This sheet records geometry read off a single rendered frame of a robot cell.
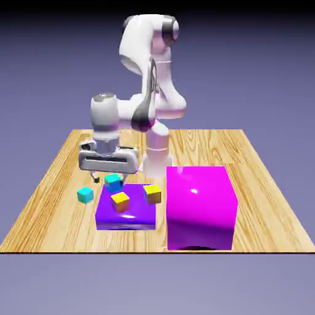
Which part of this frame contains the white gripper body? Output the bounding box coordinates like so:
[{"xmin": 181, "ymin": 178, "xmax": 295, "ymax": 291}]
[{"xmin": 78, "ymin": 146, "xmax": 140, "ymax": 175}]

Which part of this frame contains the small cyan cube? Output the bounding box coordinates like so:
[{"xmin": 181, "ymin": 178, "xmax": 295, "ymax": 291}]
[
  {"xmin": 76, "ymin": 186, "xmax": 95, "ymax": 204},
  {"xmin": 104, "ymin": 173, "xmax": 124, "ymax": 193}
]

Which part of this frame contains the small yellow cube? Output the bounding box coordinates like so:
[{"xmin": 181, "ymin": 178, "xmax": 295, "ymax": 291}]
[
  {"xmin": 143, "ymin": 184, "xmax": 162, "ymax": 205},
  {"xmin": 110, "ymin": 191, "xmax": 130, "ymax": 213}
]

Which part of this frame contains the large purple box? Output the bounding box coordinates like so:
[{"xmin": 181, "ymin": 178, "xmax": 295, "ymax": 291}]
[{"xmin": 95, "ymin": 183, "xmax": 157, "ymax": 231}]

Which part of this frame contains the large magenta box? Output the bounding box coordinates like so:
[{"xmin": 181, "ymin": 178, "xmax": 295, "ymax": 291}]
[{"xmin": 166, "ymin": 165, "xmax": 239, "ymax": 251}]

